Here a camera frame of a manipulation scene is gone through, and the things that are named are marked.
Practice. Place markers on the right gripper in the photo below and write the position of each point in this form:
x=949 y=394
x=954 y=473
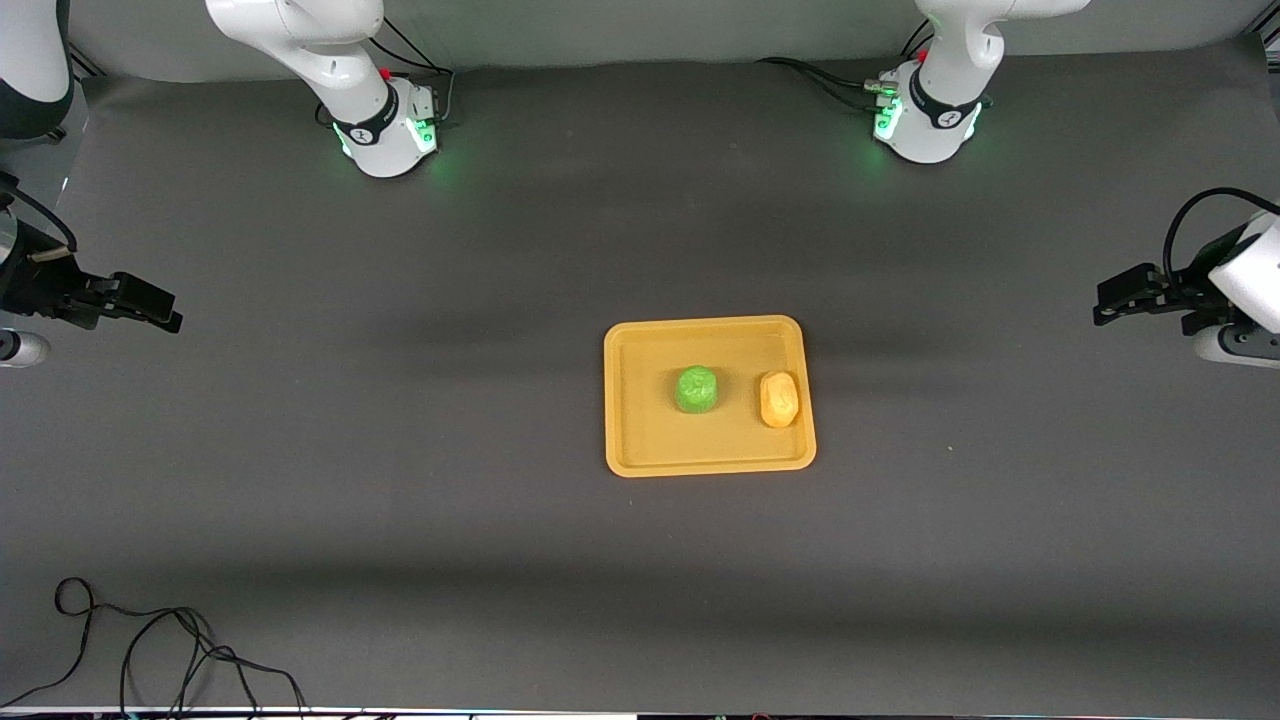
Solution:
x=40 y=287

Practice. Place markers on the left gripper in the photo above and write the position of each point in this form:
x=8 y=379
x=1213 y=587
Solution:
x=1183 y=296

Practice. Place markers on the yellow potato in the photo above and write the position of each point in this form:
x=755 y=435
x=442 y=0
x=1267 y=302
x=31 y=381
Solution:
x=778 y=400

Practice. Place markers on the green apple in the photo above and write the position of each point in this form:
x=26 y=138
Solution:
x=696 y=390

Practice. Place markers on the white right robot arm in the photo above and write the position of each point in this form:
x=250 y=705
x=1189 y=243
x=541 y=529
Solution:
x=330 y=60

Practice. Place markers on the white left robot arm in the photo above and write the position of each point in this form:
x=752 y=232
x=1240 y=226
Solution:
x=945 y=60

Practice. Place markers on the orange plastic tray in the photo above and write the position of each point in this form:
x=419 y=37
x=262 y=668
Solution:
x=690 y=440

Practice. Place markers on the dark grey table mat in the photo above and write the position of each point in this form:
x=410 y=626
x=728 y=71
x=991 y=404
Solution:
x=640 y=250

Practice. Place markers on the aluminium frame rail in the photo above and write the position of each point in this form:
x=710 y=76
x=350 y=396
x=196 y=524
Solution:
x=88 y=64

